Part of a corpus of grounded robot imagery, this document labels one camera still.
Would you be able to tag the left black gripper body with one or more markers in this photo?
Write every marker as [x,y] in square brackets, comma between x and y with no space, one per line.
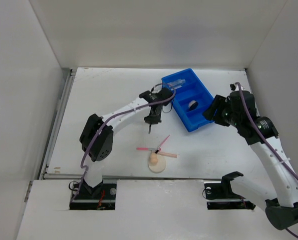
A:
[153,119]

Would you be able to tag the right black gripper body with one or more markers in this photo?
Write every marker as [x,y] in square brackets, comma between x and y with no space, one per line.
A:
[231,117]

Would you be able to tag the black round compact jar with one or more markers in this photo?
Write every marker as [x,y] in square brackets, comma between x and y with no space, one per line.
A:
[192,105]

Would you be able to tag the clear plastic bottle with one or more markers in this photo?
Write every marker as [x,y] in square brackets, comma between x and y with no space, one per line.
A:
[176,84]

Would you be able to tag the peach concealer stick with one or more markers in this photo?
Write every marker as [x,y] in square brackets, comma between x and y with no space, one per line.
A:
[171,155]

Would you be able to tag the beige makeup sponge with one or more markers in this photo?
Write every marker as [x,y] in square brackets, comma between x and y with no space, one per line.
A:
[153,160]

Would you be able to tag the beige round powder puff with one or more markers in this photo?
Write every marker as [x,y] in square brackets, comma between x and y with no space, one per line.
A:
[160,166]

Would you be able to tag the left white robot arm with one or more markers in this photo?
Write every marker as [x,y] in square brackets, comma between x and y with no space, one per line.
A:
[97,136]

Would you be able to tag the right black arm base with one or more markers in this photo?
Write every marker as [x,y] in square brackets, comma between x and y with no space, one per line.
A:
[217,199]

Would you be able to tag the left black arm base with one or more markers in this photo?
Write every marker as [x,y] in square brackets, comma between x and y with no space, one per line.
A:
[99,198]

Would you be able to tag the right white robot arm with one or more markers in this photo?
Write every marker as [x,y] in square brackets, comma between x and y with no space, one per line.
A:
[281,204]

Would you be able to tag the blue plastic organizer bin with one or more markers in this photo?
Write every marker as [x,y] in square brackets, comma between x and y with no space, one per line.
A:
[193,89]

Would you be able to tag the metal side rail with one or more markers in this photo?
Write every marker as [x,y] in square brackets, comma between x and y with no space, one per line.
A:
[65,89]

